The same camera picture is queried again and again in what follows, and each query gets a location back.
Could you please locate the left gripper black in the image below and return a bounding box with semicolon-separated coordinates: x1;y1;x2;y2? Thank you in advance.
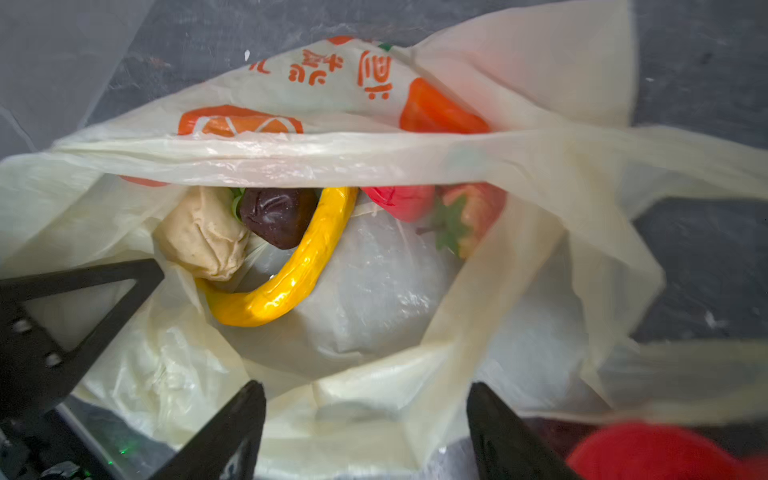
1;259;164;479

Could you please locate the yellow fake banana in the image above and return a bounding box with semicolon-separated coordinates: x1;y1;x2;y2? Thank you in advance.
195;187;358;328

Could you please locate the beige fake potato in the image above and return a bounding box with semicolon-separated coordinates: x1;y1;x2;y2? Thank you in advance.
153;186;250;281

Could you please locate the fake strawberry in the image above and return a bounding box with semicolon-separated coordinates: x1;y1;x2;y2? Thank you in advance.
416;183;507;260

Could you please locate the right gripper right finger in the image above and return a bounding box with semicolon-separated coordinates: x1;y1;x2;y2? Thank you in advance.
466;382;580;480

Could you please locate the red flower-shaped plate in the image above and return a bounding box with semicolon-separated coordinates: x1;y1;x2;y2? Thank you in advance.
566;423;767;479

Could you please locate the dark brown fake fruit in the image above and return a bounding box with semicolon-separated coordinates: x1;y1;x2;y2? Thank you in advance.
238;188;318;250

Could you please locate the red fake fruit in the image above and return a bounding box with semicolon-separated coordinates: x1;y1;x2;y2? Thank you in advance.
362;185;436;223

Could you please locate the green fake grapes bunch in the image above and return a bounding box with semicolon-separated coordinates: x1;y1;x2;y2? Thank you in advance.
230;188;246;223

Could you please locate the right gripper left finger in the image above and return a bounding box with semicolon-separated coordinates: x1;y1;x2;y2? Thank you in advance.
153;380;266;479

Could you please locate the translucent yellowish plastic bag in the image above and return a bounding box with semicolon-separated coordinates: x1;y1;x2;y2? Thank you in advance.
1;1;767;479

